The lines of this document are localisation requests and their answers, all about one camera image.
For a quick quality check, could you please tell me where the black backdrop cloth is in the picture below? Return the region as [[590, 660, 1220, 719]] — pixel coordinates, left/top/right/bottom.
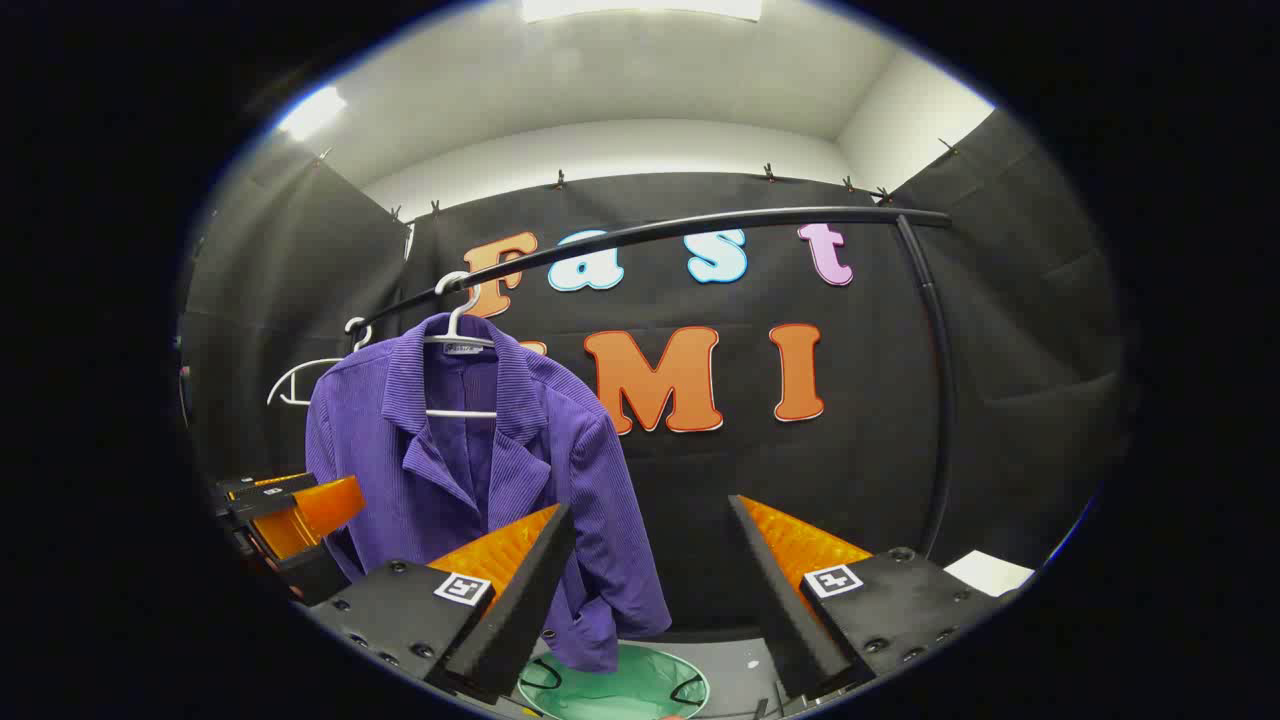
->
[[178, 108, 1136, 641]]

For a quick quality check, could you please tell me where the rectangular ceiling light panel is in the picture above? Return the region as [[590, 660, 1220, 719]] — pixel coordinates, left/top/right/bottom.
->
[[520, 0, 763, 23], [277, 85, 348, 141]]

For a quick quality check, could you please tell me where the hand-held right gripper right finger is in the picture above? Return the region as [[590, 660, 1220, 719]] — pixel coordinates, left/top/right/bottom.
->
[[727, 494, 1016, 706]]

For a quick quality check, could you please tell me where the white paper sheet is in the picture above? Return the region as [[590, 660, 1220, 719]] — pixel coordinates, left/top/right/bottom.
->
[[943, 549, 1037, 599]]

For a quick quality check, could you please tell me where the purple ribbed jacket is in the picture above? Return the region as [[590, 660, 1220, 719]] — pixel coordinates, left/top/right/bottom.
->
[[305, 313, 673, 674]]

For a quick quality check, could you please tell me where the white hanger with label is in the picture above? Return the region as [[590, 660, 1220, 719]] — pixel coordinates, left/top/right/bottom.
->
[[423, 271, 498, 419]]

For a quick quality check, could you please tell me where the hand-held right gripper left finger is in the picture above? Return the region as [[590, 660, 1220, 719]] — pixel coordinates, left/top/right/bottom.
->
[[300, 503, 578, 706]]

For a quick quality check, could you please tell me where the green laundry hamper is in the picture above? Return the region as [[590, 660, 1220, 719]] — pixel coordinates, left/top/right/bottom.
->
[[515, 640, 711, 720]]

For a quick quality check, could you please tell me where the plain white hanger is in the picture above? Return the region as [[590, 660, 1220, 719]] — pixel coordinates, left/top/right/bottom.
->
[[267, 317, 373, 407]]

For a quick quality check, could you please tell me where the row of small backdrop clips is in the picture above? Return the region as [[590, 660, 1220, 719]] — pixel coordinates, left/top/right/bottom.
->
[[315, 138, 961, 221]]

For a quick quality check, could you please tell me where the black clothes rack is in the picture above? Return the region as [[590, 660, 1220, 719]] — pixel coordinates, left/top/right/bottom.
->
[[357, 206, 959, 559]]

